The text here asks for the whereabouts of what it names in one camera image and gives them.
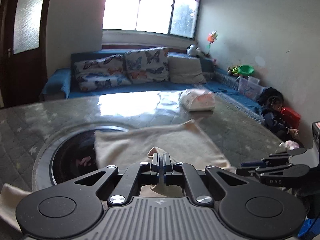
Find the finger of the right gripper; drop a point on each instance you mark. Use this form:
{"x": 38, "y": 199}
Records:
{"x": 247, "y": 171}
{"x": 257, "y": 163}

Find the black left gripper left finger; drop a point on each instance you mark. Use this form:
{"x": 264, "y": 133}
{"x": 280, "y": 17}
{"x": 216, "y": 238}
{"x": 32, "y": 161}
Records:
{"x": 136, "y": 176}

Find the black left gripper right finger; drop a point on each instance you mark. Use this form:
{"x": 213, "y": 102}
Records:
{"x": 186, "y": 176}

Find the cream garment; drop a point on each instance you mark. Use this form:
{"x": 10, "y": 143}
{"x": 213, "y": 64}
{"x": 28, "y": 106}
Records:
{"x": 185, "y": 142}

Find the child in dark clothes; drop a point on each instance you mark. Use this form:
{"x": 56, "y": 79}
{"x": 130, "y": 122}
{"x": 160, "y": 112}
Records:
{"x": 274, "y": 122}

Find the pink white small garment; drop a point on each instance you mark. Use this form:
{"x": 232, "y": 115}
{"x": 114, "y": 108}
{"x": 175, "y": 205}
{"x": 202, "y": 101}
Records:
{"x": 287, "y": 146}

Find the red box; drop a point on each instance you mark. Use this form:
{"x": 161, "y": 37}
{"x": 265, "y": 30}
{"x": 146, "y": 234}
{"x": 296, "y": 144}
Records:
{"x": 291, "y": 117}

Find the black round induction cooktop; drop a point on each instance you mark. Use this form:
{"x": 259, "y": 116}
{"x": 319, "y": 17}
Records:
{"x": 75, "y": 156}

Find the clear plastic storage box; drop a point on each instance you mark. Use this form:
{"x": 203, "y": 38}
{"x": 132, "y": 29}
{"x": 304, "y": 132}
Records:
{"x": 250, "y": 87}

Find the white tissue pack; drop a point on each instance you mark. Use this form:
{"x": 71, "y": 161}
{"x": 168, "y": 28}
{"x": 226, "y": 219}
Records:
{"x": 194, "y": 100}

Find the green plastic bowl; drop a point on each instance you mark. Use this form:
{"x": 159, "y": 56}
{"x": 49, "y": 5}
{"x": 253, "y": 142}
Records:
{"x": 245, "y": 70}

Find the small green toy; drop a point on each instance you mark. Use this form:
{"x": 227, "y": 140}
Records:
{"x": 233, "y": 71}

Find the left butterfly pillow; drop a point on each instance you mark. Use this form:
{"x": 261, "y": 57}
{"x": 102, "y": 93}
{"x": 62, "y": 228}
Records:
{"x": 101, "y": 73}

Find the butterfly pillow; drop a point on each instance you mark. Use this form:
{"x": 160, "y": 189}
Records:
{"x": 101, "y": 73}
{"x": 147, "y": 65}

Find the right butterfly pillow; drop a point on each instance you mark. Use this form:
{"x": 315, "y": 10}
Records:
{"x": 147, "y": 65}

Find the beige cushion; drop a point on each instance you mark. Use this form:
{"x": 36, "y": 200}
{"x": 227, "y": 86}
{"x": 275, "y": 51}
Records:
{"x": 185, "y": 70}

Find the grey quilted table cover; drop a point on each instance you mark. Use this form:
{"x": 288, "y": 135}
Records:
{"x": 26, "y": 129}

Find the plush toy on sofa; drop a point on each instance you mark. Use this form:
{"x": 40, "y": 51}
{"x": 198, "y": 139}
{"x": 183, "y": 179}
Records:
{"x": 194, "y": 51}

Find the window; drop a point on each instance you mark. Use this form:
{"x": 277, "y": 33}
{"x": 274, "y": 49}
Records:
{"x": 170, "y": 17}

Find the dark wooden door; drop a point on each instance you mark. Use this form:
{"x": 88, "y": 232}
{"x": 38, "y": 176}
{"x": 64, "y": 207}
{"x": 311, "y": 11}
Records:
{"x": 23, "y": 50}

